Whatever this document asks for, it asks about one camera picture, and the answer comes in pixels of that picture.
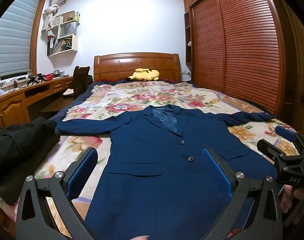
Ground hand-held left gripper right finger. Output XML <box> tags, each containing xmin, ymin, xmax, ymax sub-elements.
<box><xmin>201</xmin><ymin>147</ymin><xmax>284</xmax><ymax>240</ymax></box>

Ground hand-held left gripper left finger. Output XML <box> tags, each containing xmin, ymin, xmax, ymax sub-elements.
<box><xmin>16</xmin><ymin>147</ymin><xmax>98</xmax><ymax>240</ymax></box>

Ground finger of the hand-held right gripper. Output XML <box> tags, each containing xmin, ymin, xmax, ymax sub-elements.
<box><xmin>256</xmin><ymin>139</ymin><xmax>285</xmax><ymax>164</ymax></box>
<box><xmin>275</xmin><ymin>125</ymin><xmax>304</xmax><ymax>157</ymax></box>

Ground navy blue suit jacket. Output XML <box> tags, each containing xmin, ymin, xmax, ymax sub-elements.
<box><xmin>53</xmin><ymin>104</ymin><xmax>277</xmax><ymax>240</ymax></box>

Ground black folded clothes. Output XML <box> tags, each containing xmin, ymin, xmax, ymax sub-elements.
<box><xmin>0</xmin><ymin>117</ymin><xmax>61</xmax><ymax>205</ymax></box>

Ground person's right hand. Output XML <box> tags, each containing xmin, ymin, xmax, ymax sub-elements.
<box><xmin>282</xmin><ymin>184</ymin><xmax>299</xmax><ymax>214</ymax></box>

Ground wooden door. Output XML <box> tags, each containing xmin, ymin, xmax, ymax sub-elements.
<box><xmin>267</xmin><ymin>0</ymin><xmax>304</xmax><ymax>135</ymax></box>

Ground wooden louvered wardrobe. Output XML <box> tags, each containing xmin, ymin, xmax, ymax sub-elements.
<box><xmin>183</xmin><ymin>0</ymin><xmax>287</xmax><ymax>123</ymax></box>

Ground dark wooden chair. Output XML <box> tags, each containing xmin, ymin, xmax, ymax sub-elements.
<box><xmin>62</xmin><ymin>66</ymin><xmax>93</xmax><ymax>98</ymax></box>

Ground floral blanket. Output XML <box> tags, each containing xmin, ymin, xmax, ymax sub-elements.
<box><xmin>0</xmin><ymin>81</ymin><xmax>302</xmax><ymax>240</ymax></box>

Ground wooden desk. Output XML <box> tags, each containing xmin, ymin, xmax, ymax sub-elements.
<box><xmin>0</xmin><ymin>76</ymin><xmax>76</xmax><ymax>133</ymax></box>

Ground black tool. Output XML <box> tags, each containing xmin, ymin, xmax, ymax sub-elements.
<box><xmin>27</xmin><ymin>74</ymin><xmax>46</xmax><ymax>84</ymax></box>

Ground yellow plush toy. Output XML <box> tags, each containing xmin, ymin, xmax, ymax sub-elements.
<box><xmin>125</xmin><ymin>68</ymin><xmax>160</xmax><ymax>82</ymax></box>

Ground narrow wooden shelf niche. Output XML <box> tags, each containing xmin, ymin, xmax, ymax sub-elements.
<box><xmin>184</xmin><ymin>12</ymin><xmax>193</xmax><ymax>65</ymax></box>

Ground grey paper bag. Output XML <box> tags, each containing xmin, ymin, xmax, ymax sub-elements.
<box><xmin>57</xmin><ymin>21</ymin><xmax>77</xmax><ymax>39</ymax></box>

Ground grey window blind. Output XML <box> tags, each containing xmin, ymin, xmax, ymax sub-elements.
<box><xmin>0</xmin><ymin>0</ymin><xmax>43</xmax><ymax>78</ymax></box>

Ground white wrapped bouquet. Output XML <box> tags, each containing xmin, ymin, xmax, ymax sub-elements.
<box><xmin>42</xmin><ymin>0</ymin><xmax>66</xmax><ymax>32</ymax></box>

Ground white wall shelf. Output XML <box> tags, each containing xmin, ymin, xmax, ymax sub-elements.
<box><xmin>47</xmin><ymin>11</ymin><xmax>81</xmax><ymax>57</ymax></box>

